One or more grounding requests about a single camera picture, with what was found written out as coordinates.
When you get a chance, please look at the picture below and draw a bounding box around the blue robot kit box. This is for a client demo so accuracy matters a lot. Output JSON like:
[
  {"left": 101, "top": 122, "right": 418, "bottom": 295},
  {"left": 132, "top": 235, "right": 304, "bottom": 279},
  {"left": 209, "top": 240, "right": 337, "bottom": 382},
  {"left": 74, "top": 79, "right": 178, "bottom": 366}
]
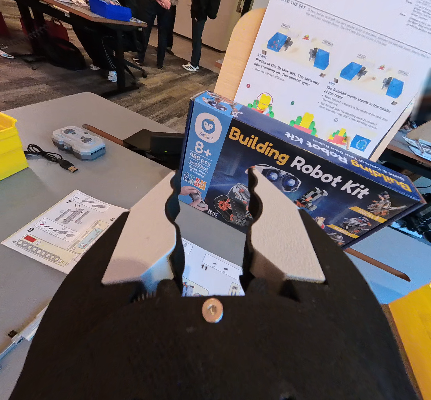
[{"left": 177, "top": 90, "right": 427, "bottom": 250}]

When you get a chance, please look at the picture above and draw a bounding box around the white laptop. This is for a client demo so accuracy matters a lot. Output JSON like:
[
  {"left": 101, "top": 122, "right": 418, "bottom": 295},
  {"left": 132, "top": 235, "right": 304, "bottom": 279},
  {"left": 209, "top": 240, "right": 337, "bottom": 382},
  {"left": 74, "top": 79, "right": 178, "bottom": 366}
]
[{"left": 0, "top": 306, "right": 48, "bottom": 362}]

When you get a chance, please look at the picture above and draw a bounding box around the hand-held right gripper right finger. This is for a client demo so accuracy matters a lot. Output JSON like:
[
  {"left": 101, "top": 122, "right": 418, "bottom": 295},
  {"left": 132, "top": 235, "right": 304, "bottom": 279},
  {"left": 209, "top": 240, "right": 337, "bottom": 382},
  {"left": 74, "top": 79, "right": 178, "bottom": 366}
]
[{"left": 240, "top": 167, "right": 326, "bottom": 293}]

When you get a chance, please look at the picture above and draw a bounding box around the grey remote control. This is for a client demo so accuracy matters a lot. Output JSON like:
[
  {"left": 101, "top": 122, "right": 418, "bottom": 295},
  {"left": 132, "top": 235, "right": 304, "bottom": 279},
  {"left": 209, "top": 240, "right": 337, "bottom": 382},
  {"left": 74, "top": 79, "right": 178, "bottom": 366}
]
[{"left": 51, "top": 125, "right": 106, "bottom": 161}]

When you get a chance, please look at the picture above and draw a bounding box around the grey desk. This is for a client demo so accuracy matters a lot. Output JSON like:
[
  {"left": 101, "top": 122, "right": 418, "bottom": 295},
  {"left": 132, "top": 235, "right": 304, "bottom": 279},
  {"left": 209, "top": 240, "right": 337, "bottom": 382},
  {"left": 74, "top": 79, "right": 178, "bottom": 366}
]
[{"left": 0, "top": 92, "right": 431, "bottom": 400}]

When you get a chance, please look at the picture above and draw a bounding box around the printed instruction sheet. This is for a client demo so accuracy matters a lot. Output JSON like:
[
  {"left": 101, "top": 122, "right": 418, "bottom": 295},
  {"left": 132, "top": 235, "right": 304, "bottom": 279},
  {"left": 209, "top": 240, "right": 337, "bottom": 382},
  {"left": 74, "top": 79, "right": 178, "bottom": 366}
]
[{"left": 234, "top": 0, "right": 431, "bottom": 160}]

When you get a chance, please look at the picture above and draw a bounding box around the wooden background table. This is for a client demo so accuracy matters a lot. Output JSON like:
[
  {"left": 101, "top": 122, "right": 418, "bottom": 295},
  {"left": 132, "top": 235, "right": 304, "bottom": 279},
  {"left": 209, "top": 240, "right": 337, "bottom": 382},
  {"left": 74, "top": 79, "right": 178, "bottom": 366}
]
[{"left": 0, "top": 0, "right": 149, "bottom": 98}]

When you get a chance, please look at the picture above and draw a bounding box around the building instruction booklet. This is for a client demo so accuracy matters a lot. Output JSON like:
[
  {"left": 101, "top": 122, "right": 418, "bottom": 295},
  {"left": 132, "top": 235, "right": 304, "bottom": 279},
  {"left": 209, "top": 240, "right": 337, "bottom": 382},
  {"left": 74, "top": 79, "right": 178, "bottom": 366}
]
[{"left": 1, "top": 189, "right": 246, "bottom": 297}]

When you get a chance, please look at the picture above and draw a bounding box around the black usb cable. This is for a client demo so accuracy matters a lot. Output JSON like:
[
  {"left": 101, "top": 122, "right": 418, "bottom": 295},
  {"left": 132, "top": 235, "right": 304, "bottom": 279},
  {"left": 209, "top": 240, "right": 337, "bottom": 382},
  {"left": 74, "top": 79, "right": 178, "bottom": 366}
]
[{"left": 24, "top": 144, "right": 79, "bottom": 174}]

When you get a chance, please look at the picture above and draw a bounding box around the black backpack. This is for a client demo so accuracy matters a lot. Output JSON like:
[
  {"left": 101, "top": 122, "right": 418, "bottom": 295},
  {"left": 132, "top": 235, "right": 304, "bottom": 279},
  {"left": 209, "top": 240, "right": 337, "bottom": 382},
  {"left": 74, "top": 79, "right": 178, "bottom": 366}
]
[{"left": 43, "top": 38, "right": 87, "bottom": 71}]

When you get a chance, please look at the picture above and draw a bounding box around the wooden stand board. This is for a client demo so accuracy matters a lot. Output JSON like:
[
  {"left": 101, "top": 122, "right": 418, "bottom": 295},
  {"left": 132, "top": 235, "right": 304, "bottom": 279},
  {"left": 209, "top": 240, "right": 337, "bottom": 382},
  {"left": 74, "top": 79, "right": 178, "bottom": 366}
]
[{"left": 214, "top": 8, "right": 267, "bottom": 105}]

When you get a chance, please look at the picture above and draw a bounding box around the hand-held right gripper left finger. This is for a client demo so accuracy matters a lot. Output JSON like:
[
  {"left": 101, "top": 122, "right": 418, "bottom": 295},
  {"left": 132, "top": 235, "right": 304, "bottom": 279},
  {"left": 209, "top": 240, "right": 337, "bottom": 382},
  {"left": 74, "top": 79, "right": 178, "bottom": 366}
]
[{"left": 101, "top": 170, "right": 186, "bottom": 294}]

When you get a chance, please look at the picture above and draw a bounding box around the black power adapter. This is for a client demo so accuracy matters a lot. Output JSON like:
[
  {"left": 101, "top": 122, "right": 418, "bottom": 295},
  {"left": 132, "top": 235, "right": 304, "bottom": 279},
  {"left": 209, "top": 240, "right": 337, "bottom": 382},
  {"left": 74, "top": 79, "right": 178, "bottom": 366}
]
[{"left": 123, "top": 129, "right": 185, "bottom": 169}]

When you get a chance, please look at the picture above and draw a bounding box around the blue plastic bin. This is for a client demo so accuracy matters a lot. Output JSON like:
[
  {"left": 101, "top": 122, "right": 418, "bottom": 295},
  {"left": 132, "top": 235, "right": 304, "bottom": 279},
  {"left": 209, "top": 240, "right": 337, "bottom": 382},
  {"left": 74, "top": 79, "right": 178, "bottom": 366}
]
[{"left": 87, "top": 0, "right": 132, "bottom": 22}]

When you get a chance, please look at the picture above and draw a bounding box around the yellow plastic bin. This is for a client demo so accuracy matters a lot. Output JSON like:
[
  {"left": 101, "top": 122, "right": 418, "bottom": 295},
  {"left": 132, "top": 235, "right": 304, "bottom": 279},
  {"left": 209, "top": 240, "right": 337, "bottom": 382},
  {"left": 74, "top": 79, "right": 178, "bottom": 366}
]
[
  {"left": 0, "top": 112, "right": 29, "bottom": 182},
  {"left": 389, "top": 283, "right": 431, "bottom": 400}
]

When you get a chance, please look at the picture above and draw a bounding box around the red bag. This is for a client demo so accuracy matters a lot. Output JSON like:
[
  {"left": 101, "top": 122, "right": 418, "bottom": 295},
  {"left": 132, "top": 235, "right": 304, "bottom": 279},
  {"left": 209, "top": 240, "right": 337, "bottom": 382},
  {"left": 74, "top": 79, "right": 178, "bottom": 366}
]
[{"left": 45, "top": 19, "right": 70, "bottom": 42}]

